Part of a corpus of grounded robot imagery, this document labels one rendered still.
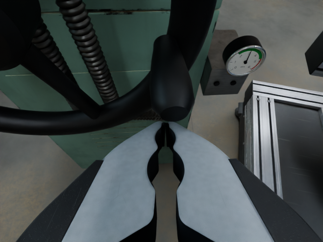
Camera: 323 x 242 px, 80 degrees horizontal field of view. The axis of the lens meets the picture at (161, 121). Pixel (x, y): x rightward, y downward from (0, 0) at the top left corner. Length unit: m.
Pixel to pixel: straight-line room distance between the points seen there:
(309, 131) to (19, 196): 1.22
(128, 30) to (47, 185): 0.81
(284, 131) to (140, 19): 0.73
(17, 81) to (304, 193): 0.87
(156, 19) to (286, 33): 1.56
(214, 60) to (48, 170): 0.86
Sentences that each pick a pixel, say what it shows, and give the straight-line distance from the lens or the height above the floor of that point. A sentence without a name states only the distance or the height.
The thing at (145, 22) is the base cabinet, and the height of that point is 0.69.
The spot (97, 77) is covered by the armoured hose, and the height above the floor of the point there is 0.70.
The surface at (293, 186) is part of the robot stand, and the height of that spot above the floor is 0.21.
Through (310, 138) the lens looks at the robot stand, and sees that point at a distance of 0.96.
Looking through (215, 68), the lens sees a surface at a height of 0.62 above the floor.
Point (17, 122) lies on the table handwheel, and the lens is 0.26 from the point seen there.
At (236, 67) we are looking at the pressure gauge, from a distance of 0.36.
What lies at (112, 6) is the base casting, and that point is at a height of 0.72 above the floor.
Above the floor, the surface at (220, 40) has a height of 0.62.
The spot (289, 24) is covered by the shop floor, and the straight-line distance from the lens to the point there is 1.97.
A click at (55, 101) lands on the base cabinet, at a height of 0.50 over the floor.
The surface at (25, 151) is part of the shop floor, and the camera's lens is 1.13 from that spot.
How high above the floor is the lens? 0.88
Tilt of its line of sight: 59 degrees down
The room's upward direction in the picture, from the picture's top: 3 degrees clockwise
